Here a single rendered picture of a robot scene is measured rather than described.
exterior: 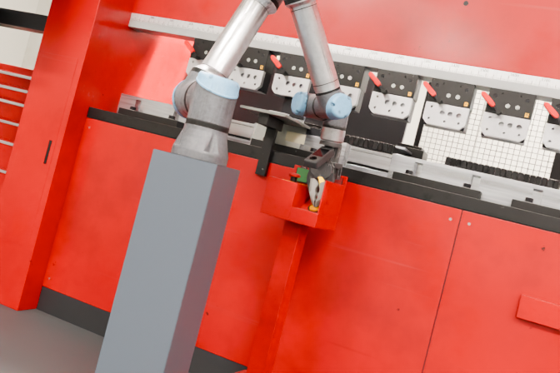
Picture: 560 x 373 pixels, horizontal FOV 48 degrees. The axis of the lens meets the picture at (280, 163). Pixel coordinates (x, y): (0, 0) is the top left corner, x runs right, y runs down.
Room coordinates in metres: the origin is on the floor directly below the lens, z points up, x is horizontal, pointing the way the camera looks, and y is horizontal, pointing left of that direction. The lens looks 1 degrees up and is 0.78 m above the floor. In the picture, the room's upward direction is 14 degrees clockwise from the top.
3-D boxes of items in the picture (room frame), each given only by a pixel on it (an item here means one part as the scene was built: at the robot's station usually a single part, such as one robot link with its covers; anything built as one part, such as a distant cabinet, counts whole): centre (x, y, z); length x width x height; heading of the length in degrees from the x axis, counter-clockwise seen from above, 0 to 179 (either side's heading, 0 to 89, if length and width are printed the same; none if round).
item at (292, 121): (2.30, 0.05, 1.00); 0.26 x 0.18 x 0.01; 157
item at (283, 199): (2.02, -0.10, 0.75); 0.20 x 0.16 x 0.18; 61
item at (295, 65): (2.44, 0.02, 1.18); 0.15 x 0.09 x 0.17; 67
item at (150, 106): (2.65, 0.50, 0.92); 0.50 x 0.06 x 0.10; 67
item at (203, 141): (1.65, 0.21, 0.82); 0.15 x 0.15 x 0.10
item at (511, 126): (2.13, -0.72, 1.18); 0.15 x 0.09 x 0.17; 67
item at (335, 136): (1.99, -0.14, 0.95); 0.08 x 0.08 x 0.05
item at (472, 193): (2.15, -0.54, 0.89); 0.30 x 0.05 x 0.03; 67
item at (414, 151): (2.41, -0.46, 1.01); 0.26 x 0.12 x 0.05; 157
